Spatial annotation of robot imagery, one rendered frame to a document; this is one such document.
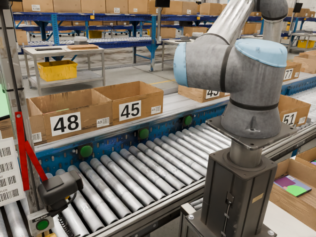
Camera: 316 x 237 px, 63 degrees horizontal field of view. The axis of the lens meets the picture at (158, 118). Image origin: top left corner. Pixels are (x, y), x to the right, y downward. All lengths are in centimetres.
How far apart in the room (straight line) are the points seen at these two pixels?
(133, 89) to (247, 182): 128
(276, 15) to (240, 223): 93
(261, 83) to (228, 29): 31
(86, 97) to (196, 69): 110
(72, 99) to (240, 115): 120
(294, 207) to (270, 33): 82
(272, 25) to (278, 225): 91
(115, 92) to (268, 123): 126
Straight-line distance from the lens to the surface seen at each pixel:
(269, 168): 98
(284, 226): 128
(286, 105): 244
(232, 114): 85
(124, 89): 192
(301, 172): 157
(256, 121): 84
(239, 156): 94
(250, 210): 102
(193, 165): 151
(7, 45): 72
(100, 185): 135
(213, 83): 83
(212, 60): 82
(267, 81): 80
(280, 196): 133
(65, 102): 176
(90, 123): 154
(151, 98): 171
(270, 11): 138
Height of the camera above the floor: 157
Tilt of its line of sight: 23 degrees down
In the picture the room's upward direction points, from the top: 2 degrees clockwise
